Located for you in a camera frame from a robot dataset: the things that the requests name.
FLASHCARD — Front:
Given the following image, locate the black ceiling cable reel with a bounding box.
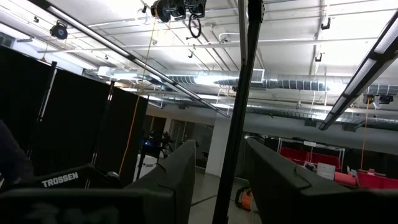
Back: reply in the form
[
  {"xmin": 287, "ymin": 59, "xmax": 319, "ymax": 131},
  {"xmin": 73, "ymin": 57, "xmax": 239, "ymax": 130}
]
[
  {"xmin": 150, "ymin": 0, "xmax": 172, "ymax": 24},
  {"xmin": 185, "ymin": 0, "xmax": 208, "ymax": 19},
  {"xmin": 169, "ymin": 0, "xmax": 188, "ymax": 21},
  {"xmin": 49, "ymin": 19, "xmax": 69, "ymax": 40}
]

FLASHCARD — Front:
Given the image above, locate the black aluminium rig frame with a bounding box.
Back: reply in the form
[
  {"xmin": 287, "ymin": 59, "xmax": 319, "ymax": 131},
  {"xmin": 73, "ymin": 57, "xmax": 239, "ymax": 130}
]
[{"xmin": 212, "ymin": 0, "xmax": 266, "ymax": 224}]

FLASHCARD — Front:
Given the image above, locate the orange hanging cord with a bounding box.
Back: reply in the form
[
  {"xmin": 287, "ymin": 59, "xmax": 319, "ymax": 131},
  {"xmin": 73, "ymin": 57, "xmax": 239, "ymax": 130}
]
[{"xmin": 118, "ymin": 17, "xmax": 158, "ymax": 175}]

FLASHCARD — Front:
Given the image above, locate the black robot on tripod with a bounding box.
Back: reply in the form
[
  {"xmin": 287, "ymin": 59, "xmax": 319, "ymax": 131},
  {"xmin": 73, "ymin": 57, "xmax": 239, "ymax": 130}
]
[{"xmin": 136, "ymin": 130, "xmax": 175, "ymax": 181}]

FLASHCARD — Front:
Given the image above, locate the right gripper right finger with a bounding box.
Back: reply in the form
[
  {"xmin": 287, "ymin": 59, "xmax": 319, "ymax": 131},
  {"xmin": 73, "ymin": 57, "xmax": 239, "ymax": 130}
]
[{"xmin": 244, "ymin": 138, "xmax": 352, "ymax": 224}]

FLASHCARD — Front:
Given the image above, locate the orange and black floor tool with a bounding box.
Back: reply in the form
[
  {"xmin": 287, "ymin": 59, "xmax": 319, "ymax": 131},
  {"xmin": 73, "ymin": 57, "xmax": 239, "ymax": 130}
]
[{"xmin": 234, "ymin": 186, "xmax": 254, "ymax": 212}]

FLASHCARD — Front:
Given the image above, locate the person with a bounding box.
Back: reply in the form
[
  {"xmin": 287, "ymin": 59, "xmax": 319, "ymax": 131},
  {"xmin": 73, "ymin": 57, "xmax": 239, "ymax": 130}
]
[{"xmin": 0, "ymin": 119, "xmax": 35, "ymax": 191}]

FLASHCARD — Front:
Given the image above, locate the white column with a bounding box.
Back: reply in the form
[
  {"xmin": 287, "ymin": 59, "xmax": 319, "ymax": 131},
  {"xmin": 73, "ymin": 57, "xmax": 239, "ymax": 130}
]
[{"xmin": 205, "ymin": 116, "xmax": 233, "ymax": 178}]

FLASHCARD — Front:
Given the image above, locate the black partition panel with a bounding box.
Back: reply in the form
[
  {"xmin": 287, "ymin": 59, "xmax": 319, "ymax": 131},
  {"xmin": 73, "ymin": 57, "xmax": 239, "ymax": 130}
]
[
  {"xmin": 29, "ymin": 68, "xmax": 114, "ymax": 175},
  {"xmin": 0, "ymin": 45, "xmax": 58, "ymax": 156},
  {"xmin": 93, "ymin": 86, "xmax": 149, "ymax": 187}
]

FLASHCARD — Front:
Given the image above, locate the long ceiling light strip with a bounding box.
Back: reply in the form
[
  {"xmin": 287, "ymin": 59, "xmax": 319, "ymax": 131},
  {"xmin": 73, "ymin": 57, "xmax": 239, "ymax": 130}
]
[
  {"xmin": 29, "ymin": 0, "xmax": 231, "ymax": 119},
  {"xmin": 318, "ymin": 11, "xmax": 398, "ymax": 131}
]

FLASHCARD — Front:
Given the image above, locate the white paper sign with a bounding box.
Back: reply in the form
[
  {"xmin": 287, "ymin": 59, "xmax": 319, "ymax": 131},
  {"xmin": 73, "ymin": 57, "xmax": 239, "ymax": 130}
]
[{"xmin": 316, "ymin": 162, "xmax": 336, "ymax": 181}]

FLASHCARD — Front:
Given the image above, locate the black hanging cable loop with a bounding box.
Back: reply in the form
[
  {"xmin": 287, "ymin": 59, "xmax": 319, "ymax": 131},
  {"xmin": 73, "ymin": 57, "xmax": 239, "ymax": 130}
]
[{"xmin": 187, "ymin": 14, "xmax": 203, "ymax": 40}]

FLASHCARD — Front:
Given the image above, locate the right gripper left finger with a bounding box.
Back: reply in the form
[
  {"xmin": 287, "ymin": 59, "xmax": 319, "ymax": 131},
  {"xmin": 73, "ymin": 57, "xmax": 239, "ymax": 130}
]
[{"xmin": 124, "ymin": 139, "xmax": 197, "ymax": 224}]

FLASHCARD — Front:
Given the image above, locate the silver ventilation duct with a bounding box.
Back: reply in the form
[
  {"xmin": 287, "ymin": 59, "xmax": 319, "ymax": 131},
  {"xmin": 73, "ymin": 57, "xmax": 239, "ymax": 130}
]
[{"xmin": 164, "ymin": 68, "xmax": 398, "ymax": 98}]

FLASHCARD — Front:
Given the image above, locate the red storage bin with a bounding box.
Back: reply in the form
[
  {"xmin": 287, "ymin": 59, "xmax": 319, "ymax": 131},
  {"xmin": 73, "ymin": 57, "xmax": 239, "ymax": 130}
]
[
  {"xmin": 334, "ymin": 169, "xmax": 398, "ymax": 190},
  {"xmin": 279, "ymin": 146, "xmax": 343, "ymax": 172}
]

